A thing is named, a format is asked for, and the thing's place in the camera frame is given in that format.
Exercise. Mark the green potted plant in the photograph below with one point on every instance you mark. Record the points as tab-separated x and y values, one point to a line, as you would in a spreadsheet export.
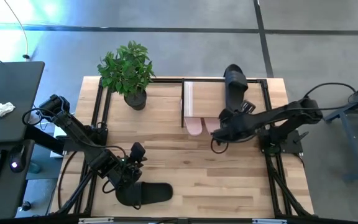
126	68

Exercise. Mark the teal floor object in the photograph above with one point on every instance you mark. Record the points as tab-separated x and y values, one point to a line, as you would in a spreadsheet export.
35	168

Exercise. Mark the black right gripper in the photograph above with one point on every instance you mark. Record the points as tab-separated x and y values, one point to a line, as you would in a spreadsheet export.
239	126

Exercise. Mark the dark grey desk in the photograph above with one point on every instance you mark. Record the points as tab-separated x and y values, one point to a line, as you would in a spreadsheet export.
11	87

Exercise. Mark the white power adapter box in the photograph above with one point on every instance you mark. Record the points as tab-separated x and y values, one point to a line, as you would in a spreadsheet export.
58	133

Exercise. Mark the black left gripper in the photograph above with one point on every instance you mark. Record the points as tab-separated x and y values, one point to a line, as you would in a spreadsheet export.
125	163

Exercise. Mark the grey metal side table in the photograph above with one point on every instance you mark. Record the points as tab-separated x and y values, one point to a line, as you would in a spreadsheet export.
351	143

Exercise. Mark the crumpled white tissue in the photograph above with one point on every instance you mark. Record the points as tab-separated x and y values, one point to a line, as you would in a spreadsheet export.
2	110

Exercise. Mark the silver label strip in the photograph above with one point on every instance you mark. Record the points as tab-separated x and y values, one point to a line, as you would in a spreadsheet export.
95	220
269	221

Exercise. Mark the black computer mouse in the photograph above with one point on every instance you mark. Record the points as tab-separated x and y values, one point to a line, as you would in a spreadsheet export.
17	160

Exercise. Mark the black round floor object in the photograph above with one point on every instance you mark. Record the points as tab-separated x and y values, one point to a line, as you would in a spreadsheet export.
26	206

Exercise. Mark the wooden shelf black frame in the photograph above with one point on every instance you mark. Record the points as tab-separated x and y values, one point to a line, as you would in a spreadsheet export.
207	99

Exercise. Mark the black rubber slide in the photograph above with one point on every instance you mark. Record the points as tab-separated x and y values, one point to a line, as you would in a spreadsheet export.
154	193
235	84

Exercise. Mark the black support bar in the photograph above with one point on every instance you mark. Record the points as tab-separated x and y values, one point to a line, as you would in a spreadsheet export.
42	138

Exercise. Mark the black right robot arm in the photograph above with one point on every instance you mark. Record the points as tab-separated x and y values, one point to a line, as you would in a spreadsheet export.
291	113

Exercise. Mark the pink rubber slide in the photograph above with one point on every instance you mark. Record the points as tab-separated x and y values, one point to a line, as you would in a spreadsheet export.
211	124
194	127

